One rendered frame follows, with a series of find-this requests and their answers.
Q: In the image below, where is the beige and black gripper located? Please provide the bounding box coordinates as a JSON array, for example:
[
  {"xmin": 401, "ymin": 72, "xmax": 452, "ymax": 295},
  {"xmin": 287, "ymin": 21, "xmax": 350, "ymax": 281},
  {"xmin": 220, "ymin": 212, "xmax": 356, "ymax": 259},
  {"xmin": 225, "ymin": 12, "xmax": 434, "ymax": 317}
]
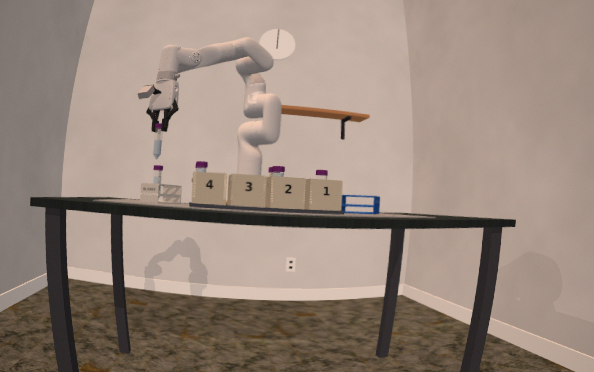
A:
[{"xmin": 146, "ymin": 79, "xmax": 179, "ymax": 132}]

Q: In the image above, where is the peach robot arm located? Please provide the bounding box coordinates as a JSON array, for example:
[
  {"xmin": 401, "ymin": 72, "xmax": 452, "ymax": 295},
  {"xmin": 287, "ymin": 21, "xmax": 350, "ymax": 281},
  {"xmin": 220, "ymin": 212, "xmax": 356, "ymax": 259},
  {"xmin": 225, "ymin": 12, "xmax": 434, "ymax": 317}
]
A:
[{"xmin": 156, "ymin": 37, "xmax": 282, "ymax": 175}]

